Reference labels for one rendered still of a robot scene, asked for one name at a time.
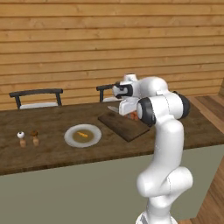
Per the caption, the black chair with white seat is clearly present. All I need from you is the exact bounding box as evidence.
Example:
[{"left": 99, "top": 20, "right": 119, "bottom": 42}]
[
  {"left": 95, "top": 82, "right": 124, "bottom": 103},
  {"left": 8, "top": 87, "right": 64, "bottom": 110}
]

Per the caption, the brown wooden cutting board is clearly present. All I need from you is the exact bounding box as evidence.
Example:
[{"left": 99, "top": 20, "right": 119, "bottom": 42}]
[{"left": 97, "top": 109, "right": 151, "bottom": 144}]

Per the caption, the brown-topped wooden pepper shaker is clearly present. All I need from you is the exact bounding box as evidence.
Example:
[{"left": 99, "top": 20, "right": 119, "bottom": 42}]
[{"left": 31, "top": 129, "right": 40, "bottom": 147}]

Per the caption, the reddish meat piece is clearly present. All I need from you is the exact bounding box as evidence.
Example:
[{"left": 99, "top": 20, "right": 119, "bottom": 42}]
[{"left": 124, "top": 111, "right": 140, "bottom": 122}]

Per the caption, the grey-green kitchen island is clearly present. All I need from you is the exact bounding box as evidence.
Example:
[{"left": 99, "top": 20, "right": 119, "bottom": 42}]
[{"left": 0, "top": 143, "right": 224, "bottom": 224}]

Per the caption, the white-topped wooden salt shaker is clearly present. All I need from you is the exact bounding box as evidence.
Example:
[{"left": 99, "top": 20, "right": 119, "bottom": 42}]
[{"left": 17, "top": 130, "right": 27, "bottom": 149}]

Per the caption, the grey round plate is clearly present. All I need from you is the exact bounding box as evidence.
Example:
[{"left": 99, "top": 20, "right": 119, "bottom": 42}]
[{"left": 63, "top": 123, "right": 103, "bottom": 149}]

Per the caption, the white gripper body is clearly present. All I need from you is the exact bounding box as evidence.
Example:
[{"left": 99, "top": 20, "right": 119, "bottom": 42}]
[{"left": 117, "top": 97, "right": 141, "bottom": 116}]

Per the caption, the grey knife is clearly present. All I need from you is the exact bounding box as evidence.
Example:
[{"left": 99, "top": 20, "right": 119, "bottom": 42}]
[{"left": 107, "top": 105, "right": 121, "bottom": 115}]

